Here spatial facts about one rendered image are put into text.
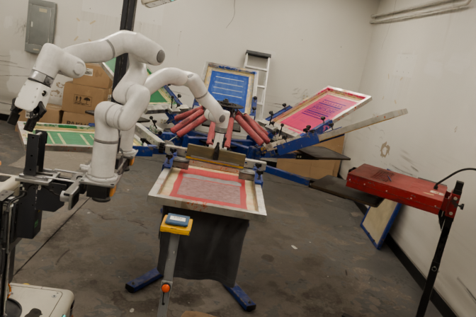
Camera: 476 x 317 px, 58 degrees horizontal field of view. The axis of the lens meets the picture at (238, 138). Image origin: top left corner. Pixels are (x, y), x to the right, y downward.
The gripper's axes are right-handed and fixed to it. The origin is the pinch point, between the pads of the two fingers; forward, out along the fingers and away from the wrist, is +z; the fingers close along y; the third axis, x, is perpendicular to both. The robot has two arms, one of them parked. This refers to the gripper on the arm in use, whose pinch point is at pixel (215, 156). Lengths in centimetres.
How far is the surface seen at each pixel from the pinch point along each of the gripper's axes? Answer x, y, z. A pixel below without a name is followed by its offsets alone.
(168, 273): -11, 76, 39
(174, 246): -11, 76, 26
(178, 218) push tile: -11, 75, 13
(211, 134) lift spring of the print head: -6, -53, -2
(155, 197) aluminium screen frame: -25, 57, 12
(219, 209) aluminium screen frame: 7, 57, 12
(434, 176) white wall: 200, -124, 12
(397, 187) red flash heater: 112, 3, -2
